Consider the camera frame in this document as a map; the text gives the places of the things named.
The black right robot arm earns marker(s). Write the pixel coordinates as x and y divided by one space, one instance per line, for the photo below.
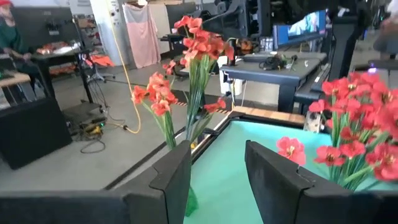
236 18

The red artificial flower bunch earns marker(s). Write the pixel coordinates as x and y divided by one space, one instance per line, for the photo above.
342 90
290 149

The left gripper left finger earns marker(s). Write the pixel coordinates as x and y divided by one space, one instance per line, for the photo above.
93 208

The black monitor pole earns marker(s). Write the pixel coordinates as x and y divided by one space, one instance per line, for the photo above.
342 46

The person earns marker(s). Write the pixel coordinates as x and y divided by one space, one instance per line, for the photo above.
388 34
9 34

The orange striped floor strip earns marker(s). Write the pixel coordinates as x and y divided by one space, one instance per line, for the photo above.
182 103

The black work table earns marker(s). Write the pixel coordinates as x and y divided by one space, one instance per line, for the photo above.
59 54

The green glass vase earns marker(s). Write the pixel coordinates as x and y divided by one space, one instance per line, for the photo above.
192 202

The black aluminium table frame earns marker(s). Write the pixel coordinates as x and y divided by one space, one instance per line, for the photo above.
248 117

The grey desk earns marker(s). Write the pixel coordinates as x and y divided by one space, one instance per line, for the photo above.
280 70

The computer monitor blue screen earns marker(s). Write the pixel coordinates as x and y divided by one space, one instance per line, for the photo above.
301 28

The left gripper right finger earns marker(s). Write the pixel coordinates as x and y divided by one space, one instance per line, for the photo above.
326 208

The black cabinet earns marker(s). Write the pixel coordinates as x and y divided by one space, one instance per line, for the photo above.
31 133

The pink hanging cloth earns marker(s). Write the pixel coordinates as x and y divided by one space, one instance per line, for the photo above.
141 34

